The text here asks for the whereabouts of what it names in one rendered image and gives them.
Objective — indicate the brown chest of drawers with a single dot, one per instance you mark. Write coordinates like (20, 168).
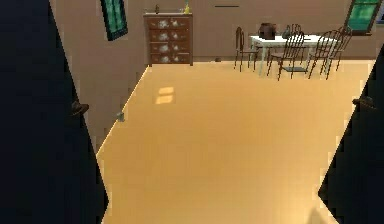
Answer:
(169, 40)

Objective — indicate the green window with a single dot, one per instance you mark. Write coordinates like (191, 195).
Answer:
(363, 15)
(114, 17)

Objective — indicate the black room door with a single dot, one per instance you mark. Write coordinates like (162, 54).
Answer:
(361, 160)
(36, 126)

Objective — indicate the small dark bottle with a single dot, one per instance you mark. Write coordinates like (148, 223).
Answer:
(157, 9)

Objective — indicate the dark brown pot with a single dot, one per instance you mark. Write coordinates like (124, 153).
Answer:
(267, 31)

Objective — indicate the yellow bottle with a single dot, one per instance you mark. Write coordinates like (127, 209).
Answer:
(187, 7)

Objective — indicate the dark wall shelf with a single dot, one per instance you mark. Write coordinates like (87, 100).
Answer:
(226, 6)

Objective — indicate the grey kettle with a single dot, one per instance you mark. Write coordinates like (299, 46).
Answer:
(286, 33)

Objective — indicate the white dining table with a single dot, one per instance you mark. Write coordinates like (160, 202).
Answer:
(283, 41)

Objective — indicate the small grey box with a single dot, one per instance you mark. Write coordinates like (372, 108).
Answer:
(120, 116)

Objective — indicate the brown wooden chair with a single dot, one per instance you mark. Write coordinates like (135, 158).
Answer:
(295, 28)
(345, 43)
(289, 53)
(241, 50)
(325, 51)

